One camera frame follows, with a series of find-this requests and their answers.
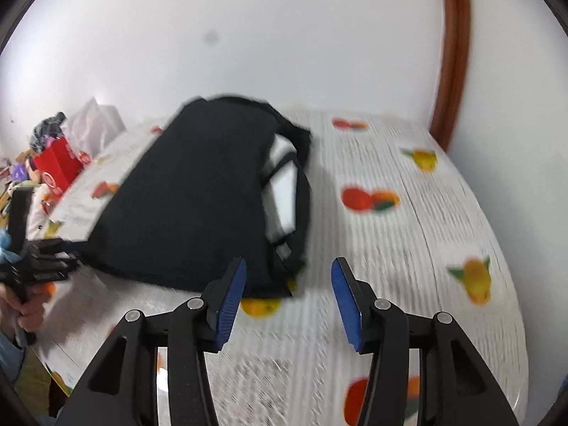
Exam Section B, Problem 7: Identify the red paper bag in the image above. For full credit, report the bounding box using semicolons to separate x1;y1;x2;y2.
33;137;92;198

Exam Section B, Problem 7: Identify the white plastic bag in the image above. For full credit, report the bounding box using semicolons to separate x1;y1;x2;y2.
66;97;127;157

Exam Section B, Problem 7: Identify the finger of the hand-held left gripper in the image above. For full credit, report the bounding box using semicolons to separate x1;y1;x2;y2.
27;257;83;283
27;237;77;261

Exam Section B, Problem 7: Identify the fruit printed tablecloth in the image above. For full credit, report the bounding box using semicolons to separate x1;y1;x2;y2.
27;106;533;426

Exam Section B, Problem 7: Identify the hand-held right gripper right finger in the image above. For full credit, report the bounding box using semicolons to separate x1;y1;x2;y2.
331;257;520;426

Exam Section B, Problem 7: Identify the person's left hand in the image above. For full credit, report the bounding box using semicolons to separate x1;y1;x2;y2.
0;280;56;334

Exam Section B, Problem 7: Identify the white dotted cloth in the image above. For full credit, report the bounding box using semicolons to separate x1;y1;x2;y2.
27;181;50;228

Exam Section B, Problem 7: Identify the brown wooden door frame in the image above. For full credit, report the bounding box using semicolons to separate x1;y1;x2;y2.
428;0;472;152

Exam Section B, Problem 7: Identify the black white-striped jacket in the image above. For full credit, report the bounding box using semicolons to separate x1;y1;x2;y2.
79;94;314;299

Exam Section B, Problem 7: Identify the dark checked cloth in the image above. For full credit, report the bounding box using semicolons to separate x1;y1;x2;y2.
30;112;67;152

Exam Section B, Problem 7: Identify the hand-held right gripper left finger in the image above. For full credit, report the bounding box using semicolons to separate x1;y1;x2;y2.
55;256;248;426

